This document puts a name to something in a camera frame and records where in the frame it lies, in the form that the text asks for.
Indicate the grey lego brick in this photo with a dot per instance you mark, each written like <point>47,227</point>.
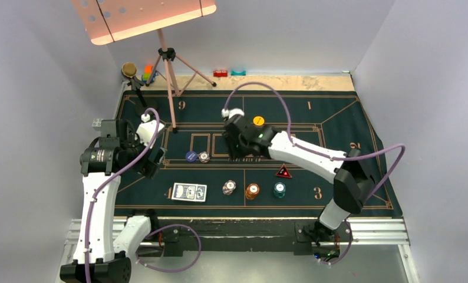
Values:
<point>96,124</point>

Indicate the yellow round button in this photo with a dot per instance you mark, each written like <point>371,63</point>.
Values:
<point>258,121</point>

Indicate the cyan toy block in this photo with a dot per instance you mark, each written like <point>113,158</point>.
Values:
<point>238,72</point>

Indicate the orange green toy blocks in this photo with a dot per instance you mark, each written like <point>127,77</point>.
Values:
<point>148,75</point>

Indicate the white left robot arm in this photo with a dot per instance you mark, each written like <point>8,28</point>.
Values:
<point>99,256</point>

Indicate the black red all-in triangle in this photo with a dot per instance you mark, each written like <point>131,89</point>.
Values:
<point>283,172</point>

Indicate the green poker table mat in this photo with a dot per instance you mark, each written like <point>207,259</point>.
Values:
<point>331,119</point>

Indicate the orange chip stack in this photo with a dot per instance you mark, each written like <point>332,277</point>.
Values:
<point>252,191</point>

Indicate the teal chip stack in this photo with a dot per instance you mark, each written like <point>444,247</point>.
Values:
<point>279,190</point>

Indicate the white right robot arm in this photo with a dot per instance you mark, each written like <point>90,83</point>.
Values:
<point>350,176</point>

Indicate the blue round dealer button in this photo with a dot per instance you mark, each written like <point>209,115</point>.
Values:
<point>191,156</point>

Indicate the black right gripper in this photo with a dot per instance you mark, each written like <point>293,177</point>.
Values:
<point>234,152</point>

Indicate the blue playing card deck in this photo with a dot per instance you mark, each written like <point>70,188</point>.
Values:
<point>189,192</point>

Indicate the small microphone on stand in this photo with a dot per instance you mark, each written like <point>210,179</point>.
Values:
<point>129,71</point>

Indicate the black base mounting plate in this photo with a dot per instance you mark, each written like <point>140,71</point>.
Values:
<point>301,236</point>

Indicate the red toy block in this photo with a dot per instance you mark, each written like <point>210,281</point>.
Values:
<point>220,73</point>

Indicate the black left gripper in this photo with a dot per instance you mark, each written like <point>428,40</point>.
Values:
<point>151,166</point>

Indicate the white purple poker chip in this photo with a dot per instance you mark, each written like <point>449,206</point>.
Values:
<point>204,157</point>

